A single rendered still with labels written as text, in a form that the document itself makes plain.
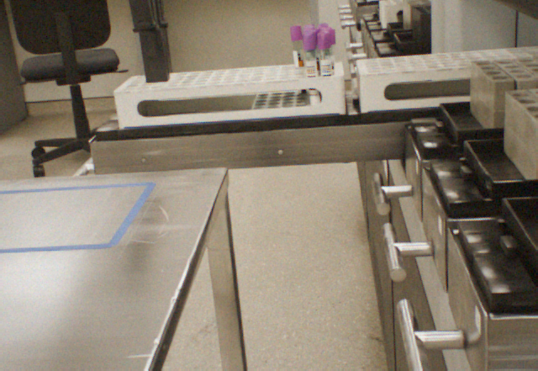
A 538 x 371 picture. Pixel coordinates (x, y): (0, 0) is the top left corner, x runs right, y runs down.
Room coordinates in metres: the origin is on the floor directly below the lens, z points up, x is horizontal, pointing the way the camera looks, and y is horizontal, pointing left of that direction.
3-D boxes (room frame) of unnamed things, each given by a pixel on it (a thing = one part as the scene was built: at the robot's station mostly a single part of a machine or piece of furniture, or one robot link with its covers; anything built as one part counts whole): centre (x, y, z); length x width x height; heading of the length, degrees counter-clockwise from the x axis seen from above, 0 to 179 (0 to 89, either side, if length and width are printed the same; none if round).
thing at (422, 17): (1.30, -0.31, 0.85); 0.12 x 0.02 x 0.06; 174
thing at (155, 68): (0.93, 0.13, 0.90); 0.03 x 0.01 x 0.07; 84
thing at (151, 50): (0.92, 0.14, 0.93); 0.03 x 0.01 x 0.05; 174
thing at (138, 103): (0.93, 0.03, 0.83); 0.30 x 0.10 x 0.06; 84
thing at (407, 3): (1.45, -0.32, 0.85); 0.12 x 0.02 x 0.06; 175
